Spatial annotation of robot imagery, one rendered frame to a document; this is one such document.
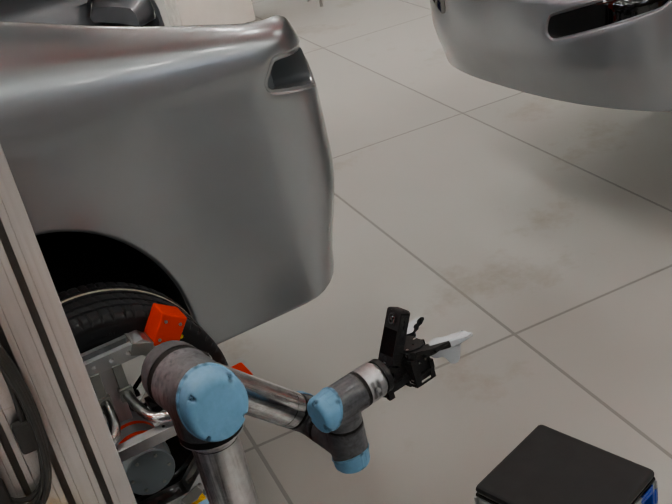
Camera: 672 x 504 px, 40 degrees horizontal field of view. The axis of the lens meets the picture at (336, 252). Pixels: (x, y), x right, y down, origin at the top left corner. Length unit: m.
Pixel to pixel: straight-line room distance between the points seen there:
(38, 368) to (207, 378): 0.38
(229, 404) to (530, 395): 2.29
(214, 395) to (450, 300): 2.88
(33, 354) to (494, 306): 3.22
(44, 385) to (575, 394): 2.73
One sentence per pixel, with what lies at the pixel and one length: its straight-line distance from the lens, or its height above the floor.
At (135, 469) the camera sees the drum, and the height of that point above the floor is 0.88.
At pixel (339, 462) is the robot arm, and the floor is 1.10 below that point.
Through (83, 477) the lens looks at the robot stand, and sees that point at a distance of 1.32.
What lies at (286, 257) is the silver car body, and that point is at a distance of 2.94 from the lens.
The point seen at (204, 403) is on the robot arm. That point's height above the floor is 1.43.
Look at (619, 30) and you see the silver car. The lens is 3.95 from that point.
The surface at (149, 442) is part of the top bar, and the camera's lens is 2.27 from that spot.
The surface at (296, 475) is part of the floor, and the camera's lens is 3.54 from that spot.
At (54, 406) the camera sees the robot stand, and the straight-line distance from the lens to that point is 1.25.
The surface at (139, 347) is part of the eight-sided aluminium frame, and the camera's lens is 2.36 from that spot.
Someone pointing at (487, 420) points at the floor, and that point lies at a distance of 3.61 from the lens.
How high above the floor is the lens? 2.30
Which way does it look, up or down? 28 degrees down
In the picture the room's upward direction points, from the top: 12 degrees counter-clockwise
